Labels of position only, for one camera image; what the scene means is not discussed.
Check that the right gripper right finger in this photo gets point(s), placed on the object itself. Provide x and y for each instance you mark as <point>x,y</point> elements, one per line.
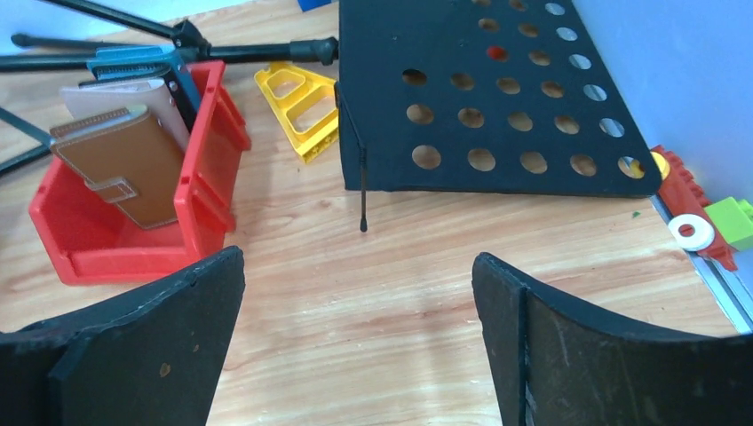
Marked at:
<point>556,359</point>

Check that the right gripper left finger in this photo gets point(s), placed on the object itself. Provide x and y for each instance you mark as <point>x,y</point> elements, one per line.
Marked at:
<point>151,356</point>

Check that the red green toy pieces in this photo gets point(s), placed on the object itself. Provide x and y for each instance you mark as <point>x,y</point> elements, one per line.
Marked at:
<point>714,230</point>

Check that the blue green white blocks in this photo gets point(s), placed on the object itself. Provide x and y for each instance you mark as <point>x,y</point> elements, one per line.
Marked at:
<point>309,5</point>

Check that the yellow plastic triangle toy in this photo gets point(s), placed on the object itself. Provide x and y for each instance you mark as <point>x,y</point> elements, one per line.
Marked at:
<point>291,92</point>

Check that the black folding stand legs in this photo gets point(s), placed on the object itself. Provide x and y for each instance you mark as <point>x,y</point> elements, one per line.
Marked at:
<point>186,45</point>

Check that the aluminium frame rail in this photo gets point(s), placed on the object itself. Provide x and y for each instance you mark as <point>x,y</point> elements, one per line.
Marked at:
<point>732,290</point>

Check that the brown wallet in bin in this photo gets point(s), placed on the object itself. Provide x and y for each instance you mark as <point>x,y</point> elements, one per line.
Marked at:
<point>127,158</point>

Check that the blue wallet in bin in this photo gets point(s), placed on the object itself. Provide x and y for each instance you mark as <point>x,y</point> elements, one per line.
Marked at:
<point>158,61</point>

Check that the black perforated music stand tray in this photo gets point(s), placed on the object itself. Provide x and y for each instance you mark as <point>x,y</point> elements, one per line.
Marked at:
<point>482,97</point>

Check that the pink wallet in bin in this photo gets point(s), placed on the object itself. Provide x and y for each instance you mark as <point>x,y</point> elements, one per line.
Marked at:
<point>162,96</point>

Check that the red plastic bin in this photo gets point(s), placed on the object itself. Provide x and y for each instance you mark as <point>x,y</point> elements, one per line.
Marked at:
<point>90,242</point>

